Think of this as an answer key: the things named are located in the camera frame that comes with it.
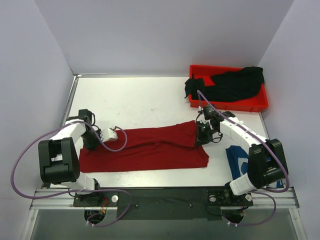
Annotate red t shirt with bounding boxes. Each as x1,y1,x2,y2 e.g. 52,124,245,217
79,120,209,173

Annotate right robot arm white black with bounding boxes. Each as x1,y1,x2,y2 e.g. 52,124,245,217
195,105,289,206

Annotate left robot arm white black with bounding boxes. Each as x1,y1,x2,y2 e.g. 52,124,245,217
38,109,103,206

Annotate blue folded t shirt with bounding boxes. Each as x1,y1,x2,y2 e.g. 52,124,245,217
225,145,285,195

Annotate black t shirt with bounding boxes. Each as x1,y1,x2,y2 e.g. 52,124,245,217
184,66,265,103

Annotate red plastic bin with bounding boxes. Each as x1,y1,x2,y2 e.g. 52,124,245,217
189,64,269,113

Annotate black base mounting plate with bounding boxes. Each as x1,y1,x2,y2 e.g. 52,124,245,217
72,186,253,223

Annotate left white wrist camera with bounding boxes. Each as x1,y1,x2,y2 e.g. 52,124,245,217
100,126,118,143

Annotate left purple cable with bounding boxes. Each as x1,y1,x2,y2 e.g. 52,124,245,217
11,119,132,228

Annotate aluminium frame rail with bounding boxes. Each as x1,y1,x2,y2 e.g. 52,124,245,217
29,73,300,211

